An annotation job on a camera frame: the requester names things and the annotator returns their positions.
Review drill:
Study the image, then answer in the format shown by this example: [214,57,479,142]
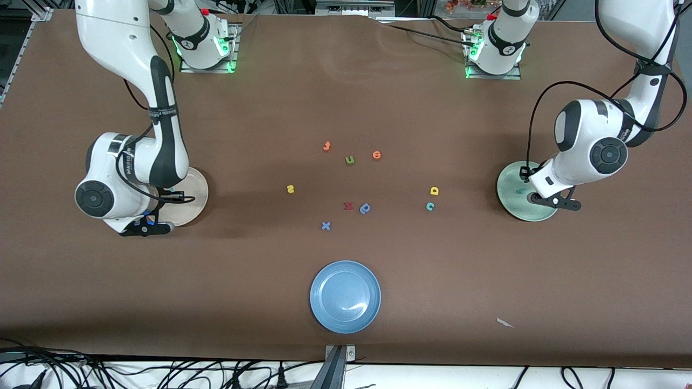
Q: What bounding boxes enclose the beige round plate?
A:
[160,165,209,227]

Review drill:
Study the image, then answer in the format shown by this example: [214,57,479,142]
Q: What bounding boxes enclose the green round plate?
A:
[496,160,560,222]

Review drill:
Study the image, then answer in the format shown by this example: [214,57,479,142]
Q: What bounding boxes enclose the orange flowers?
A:
[446,0,487,14]

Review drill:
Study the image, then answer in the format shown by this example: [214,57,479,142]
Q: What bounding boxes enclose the brown table cover sheet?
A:
[0,11,692,368]

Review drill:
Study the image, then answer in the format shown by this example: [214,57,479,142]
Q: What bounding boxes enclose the blue round plate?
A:
[309,260,382,334]

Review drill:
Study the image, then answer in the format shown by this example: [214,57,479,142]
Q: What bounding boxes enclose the grey equipment box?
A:
[316,0,395,17]

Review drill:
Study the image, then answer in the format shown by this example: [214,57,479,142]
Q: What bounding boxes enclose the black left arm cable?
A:
[525,0,686,182]

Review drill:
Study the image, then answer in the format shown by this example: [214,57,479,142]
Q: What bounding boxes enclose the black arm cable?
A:
[525,0,686,182]
[115,22,196,205]

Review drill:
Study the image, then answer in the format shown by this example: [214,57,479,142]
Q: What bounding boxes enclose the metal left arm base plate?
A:
[464,27,523,81]

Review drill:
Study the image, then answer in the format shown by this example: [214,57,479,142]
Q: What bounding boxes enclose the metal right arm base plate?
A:
[180,24,239,74]

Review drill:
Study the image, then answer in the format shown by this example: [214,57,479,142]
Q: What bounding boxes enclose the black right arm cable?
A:
[115,22,196,205]

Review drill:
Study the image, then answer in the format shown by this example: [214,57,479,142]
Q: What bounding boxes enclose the black table cable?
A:
[427,15,479,34]
[378,22,476,49]

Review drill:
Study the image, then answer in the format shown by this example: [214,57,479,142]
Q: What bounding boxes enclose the aluminium frame rail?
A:
[0,0,52,103]

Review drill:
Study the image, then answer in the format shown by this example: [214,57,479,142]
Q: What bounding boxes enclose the metal table bracket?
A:
[325,345,357,362]

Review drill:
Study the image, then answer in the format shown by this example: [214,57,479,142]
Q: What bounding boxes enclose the grey aluminium post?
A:
[310,346,347,389]

